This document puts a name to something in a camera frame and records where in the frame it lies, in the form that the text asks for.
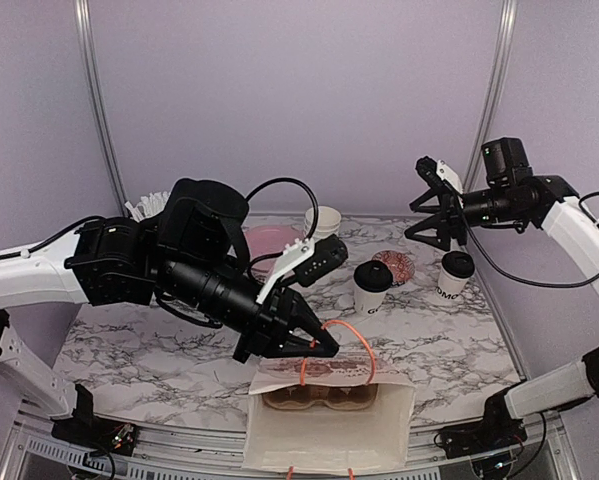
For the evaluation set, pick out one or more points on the black cup lid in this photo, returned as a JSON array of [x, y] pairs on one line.
[[458, 264], [373, 276]]

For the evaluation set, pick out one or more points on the red patterned small bowl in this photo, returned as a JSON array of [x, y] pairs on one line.
[[399, 264]]

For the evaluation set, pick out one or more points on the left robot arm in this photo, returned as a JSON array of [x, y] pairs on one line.
[[191, 259]]

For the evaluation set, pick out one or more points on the stack of white paper cups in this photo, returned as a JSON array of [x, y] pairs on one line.
[[329, 220]]

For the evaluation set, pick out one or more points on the pink plate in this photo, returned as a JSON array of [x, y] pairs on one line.
[[268, 239]]

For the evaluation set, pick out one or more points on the white paper cup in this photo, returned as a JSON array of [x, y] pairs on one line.
[[449, 287], [366, 302]]

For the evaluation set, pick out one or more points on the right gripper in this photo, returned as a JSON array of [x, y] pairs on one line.
[[449, 210]]

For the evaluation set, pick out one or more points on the black cup with straws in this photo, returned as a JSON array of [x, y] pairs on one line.
[[148, 206]]

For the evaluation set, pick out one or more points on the paper takeout bag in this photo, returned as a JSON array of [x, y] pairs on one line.
[[323, 441]]

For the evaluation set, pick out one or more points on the aluminium front rail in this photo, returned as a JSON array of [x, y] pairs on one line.
[[166, 452]]

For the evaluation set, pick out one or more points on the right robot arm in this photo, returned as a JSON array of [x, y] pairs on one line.
[[517, 198]]

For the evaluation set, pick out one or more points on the brown cardboard cup carrier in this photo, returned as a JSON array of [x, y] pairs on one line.
[[298, 397]]

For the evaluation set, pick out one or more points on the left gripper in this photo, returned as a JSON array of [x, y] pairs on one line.
[[283, 312]]

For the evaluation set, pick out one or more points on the right aluminium frame post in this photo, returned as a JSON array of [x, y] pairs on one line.
[[495, 88]]

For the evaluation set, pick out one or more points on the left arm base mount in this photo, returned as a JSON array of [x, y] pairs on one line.
[[86, 429]]

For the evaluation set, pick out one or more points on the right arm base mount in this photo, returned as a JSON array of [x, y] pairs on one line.
[[495, 430]]

